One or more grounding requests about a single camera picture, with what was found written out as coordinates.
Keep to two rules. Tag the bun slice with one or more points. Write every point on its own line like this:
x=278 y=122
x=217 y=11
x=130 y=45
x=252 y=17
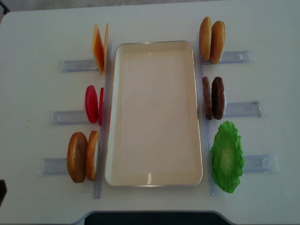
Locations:
x=205 y=38
x=92 y=155
x=217 y=41

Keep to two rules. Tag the red tomato slice right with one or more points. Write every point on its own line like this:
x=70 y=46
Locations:
x=100 y=112

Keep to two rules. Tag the red tomato slice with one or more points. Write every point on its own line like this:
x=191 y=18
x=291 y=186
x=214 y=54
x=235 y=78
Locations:
x=100 y=112
x=91 y=104

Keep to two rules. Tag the brown meat patty left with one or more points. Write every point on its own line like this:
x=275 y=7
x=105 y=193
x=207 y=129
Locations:
x=207 y=98

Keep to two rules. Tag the red tomato slice left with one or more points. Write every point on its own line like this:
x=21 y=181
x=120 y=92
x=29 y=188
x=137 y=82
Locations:
x=91 y=104

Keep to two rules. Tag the dark brown meat patty right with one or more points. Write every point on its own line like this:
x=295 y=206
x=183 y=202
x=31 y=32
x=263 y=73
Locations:
x=218 y=98

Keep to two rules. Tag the orange cheese slice left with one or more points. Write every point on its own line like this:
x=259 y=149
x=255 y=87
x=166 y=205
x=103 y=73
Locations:
x=98 y=49

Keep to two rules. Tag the orange cheese slice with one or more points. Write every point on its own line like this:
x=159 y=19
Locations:
x=106 y=48
x=98 y=49

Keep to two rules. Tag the green lettuce leaf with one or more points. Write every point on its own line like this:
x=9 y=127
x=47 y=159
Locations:
x=227 y=160

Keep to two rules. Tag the clear holder tomato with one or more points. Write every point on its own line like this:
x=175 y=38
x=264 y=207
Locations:
x=68 y=118

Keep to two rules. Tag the clear holder cheese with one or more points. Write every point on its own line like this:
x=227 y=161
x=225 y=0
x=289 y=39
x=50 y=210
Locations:
x=68 y=66

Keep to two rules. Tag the orange cheese slice right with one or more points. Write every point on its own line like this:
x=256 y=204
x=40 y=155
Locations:
x=106 y=48

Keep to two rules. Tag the clear holder patties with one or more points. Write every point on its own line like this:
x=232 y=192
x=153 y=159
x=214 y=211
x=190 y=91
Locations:
x=243 y=109

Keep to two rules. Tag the clear holder lettuce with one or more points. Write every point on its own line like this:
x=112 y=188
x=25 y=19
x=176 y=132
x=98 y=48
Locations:
x=267 y=163

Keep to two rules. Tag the white rectangular tray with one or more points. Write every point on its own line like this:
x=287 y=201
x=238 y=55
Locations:
x=154 y=135

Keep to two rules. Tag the brown bun top lower left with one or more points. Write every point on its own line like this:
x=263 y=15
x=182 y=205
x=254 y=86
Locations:
x=76 y=157

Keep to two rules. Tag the clear holder upper right bun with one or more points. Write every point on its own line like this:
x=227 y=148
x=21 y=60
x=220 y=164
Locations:
x=229 y=57

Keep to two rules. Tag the clear holder bun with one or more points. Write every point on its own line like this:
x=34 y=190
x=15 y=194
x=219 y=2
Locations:
x=229 y=57
x=53 y=166

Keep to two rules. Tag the clear holder lower left bun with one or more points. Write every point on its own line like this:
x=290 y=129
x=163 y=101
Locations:
x=53 y=166

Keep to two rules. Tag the black chair back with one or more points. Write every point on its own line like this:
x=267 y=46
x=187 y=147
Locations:
x=155 y=218

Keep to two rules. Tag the dark object left edge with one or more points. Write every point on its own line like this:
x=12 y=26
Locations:
x=3 y=191

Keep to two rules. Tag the clear plastic rail right long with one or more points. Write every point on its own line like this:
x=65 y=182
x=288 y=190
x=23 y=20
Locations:
x=205 y=121

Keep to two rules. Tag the clear plastic rail long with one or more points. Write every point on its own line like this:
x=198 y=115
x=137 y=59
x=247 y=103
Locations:
x=205 y=121
x=103 y=131

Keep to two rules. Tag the clear plastic rail left long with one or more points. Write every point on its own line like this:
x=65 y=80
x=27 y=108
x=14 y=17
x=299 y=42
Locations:
x=103 y=131

